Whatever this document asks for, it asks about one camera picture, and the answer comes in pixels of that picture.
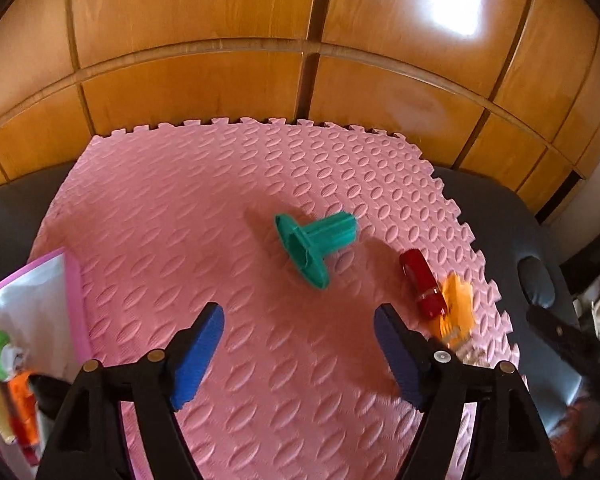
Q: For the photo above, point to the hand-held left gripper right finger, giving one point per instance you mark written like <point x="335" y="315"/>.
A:
<point x="397" y="355"/>

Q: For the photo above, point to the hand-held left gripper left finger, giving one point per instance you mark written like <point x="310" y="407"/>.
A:
<point x="200" y="355"/>

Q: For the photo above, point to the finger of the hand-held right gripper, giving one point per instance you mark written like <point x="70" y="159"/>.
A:
<point x="565" y="332"/>

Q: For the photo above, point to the teal plastic funnel toy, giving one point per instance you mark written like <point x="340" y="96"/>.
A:
<point x="310" y="245"/>

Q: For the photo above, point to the pink-rimmed white box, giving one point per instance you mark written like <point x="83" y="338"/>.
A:
<point x="30" y="300"/>

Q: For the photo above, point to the orange plastic toy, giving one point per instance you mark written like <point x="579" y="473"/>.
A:
<point x="24" y="405"/>

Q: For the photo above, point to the small red plastic toy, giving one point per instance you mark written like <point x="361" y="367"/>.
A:
<point x="29" y="455"/>

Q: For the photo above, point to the grey oval table insert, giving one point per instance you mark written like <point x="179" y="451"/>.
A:
<point x="545" y="282"/>

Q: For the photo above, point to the orange-yellow plastic toy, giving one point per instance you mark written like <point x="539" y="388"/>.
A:
<point x="457" y="310"/>

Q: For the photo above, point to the red plastic bottle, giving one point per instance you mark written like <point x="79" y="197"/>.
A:
<point x="422" y="280"/>

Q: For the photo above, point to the pink foam puzzle mat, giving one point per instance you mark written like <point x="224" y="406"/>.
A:
<point x="230" y="210"/>

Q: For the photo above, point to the black round object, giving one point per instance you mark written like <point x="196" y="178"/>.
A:
<point x="50" y="392"/>

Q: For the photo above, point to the small white item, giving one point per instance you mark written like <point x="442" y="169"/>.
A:
<point x="12" y="360"/>

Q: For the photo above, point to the wooden wardrobe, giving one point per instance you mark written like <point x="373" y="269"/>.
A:
<point x="300" y="60"/>

